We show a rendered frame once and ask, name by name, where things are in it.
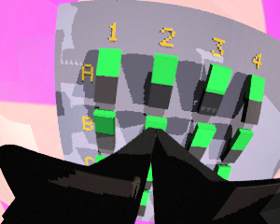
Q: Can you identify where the grey switch panel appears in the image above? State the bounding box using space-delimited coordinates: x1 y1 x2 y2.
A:
54 0 280 182

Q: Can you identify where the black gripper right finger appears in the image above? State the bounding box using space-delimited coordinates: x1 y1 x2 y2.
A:
151 128 280 224

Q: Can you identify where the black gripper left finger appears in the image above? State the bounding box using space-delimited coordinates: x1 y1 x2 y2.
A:
0 127 156 224

